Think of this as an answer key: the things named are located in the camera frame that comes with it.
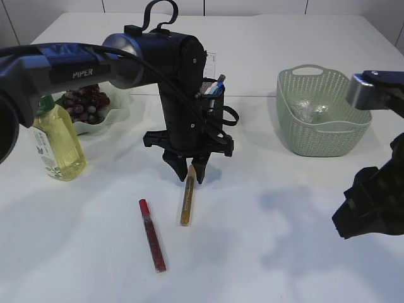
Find clear plastic sheet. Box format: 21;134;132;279
290;99;329;124

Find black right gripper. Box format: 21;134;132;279
332;133;403;239

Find dark purple grape bunch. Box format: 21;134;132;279
56;84;110;125

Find green plastic woven basket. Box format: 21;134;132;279
276;64;372;157

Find pink purple capped scissors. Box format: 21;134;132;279
204;82;218;95

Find gold glitter pen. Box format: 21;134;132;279
179;165;196;226

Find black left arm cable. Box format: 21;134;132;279
0;0;239;149

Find black mesh pen holder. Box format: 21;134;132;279
200;78;225;129

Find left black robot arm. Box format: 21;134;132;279
1;25;234;182

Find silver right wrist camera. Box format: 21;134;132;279
346;70;403;117

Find green wavy glass plate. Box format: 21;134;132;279
52;82;130;135

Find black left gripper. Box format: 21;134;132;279
143;105;235;184

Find blue capped scissors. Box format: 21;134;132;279
210;82;224;96

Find red glitter pen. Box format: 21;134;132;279
139;199;167;273

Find yellow tea plastic bottle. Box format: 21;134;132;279
32;95;86;181

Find clear plastic ruler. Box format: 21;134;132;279
203;52;217;79

